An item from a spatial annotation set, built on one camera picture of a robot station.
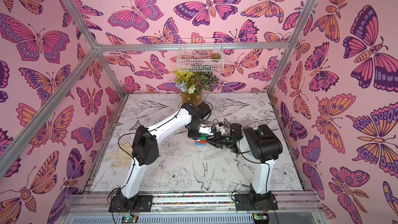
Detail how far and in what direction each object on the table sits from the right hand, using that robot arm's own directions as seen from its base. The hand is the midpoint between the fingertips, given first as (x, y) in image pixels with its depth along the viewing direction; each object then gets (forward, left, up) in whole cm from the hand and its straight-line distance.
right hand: (207, 140), depth 91 cm
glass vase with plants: (+32, +10, +15) cm, 37 cm away
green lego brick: (-2, +2, +7) cm, 7 cm away
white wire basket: (+42, +5, +30) cm, 52 cm away
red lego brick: (-1, +3, 0) cm, 3 cm away
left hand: (+2, +5, +4) cm, 7 cm away
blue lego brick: (-1, +4, -3) cm, 6 cm away
